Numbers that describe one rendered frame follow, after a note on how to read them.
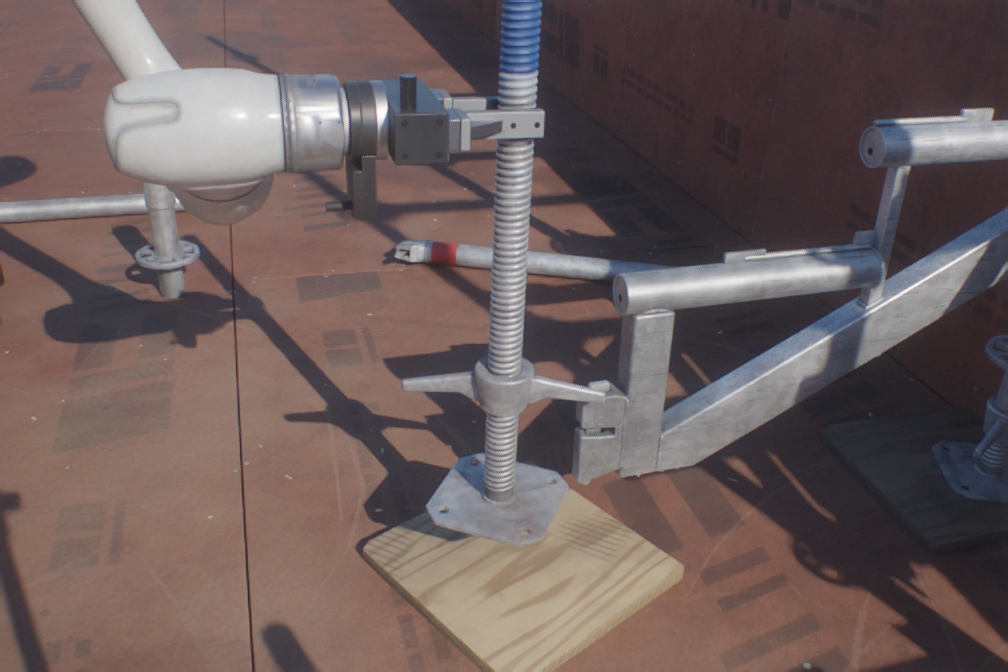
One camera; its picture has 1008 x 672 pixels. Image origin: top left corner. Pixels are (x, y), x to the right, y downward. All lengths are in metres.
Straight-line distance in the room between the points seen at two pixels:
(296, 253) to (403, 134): 1.30
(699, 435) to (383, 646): 0.47
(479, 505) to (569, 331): 0.72
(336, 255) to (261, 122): 1.27
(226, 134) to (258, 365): 0.89
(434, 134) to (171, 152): 0.23
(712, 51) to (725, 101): 0.15
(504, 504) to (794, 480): 0.52
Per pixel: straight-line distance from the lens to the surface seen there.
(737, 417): 1.20
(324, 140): 0.87
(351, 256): 2.10
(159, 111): 0.86
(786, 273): 1.12
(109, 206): 2.40
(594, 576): 1.21
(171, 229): 1.91
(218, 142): 0.85
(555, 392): 1.06
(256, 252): 2.14
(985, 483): 1.56
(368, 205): 0.91
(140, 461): 1.49
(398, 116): 0.84
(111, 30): 1.05
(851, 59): 1.99
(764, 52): 2.27
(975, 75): 1.72
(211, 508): 1.37
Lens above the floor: 0.84
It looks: 29 degrees down
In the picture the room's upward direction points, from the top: 4 degrees clockwise
